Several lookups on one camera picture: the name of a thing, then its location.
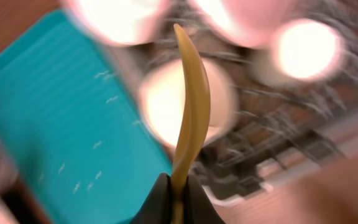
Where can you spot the pink bowl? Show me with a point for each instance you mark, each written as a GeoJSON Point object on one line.
{"type": "Point", "coordinates": [118, 22]}

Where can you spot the white bowl with rice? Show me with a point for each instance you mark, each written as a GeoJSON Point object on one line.
{"type": "Point", "coordinates": [162, 100]}

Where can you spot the small white cup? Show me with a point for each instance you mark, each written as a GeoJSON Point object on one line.
{"type": "Point", "coordinates": [301, 51]}

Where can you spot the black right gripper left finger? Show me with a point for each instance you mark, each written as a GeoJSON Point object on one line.
{"type": "Point", "coordinates": [157, 207]}

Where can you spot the teal plastic tray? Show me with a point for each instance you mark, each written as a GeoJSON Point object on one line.
{"type": "Point", "coordinates": [73, 129]}

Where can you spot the yellow plastic spoon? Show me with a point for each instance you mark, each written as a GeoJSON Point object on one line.
{"type": "Point", "coordinates": [195, 122]}

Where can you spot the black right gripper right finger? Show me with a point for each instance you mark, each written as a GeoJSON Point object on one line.
{"type": "Point", "coordinates": [197, 207]}

